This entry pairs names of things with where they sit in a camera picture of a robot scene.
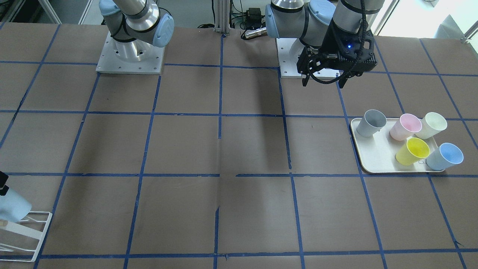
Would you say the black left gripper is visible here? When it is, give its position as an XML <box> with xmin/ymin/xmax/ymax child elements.
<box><xmin>297</xmin><ymin>47</ymin><xmax>351</xmax><ymax>89</ymax></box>

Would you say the light blue plastic cup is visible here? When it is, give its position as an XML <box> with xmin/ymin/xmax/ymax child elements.
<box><xmin>0</xmin><ymin>186</ymin><xmax>32</xmax><ymax>222</ymax></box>

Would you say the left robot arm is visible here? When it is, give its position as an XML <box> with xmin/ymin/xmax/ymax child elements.
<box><xmin>265</xmin><ymin>0</ymin><xmax>384</xmax><ymax>88</ymax></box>

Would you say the grey plastic cup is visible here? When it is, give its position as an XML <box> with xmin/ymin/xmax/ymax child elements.
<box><xmin>356</xmin><ymin>109</ymin><xmax>387</xmax><ymax>137</ymax></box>

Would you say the pink plastic cup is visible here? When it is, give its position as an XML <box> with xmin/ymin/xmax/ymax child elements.
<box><xmin>389</xmin><ymin>114</ymin><xmax>423</xmax><ymax>141</ymax></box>

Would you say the yellow plastic cup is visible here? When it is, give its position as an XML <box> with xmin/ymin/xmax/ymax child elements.
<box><xmin>395</xmin><ymin>137</ymin><xmax>431</xmax><ymax>166</ymax></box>

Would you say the pale green plastic cup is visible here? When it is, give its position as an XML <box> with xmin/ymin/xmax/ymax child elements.
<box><xmin>415</xmin><ymin>112</ymin><xmax>448</xmax><ymax>139</ymax></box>

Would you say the white plastic tray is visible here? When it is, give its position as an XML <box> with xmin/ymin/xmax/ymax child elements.
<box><xmin>350</xmin><ymin>118</ymin><xmax>436</xmax><ymax>174</ymax></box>

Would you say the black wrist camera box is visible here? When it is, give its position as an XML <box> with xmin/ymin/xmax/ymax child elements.
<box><xmin>322</xmin><ymin>26</ymin><xmax>378</xmax><ymax>72</ymax></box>

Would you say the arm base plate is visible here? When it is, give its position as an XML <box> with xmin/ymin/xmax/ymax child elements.
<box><xmin>96</xmin><ymin>32</ymin><xmax>165</xmax><ymax>75</ymax></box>
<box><xmin>276</xmin><ymin>37</ymin><xmax>338</xmax><ymax>79</ymax></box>

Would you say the white wire cup rack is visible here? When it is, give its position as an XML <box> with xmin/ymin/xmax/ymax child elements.
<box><xmin>1</xmin><ymin>211</ymin><xmax>53</xmax><ymax>263</ymax></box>

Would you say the aluminium frame post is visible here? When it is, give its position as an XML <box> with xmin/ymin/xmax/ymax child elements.
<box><xmin>212</xmin><ymin>0</ymin><xmax>231</xmax><ymax>35</ymax></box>

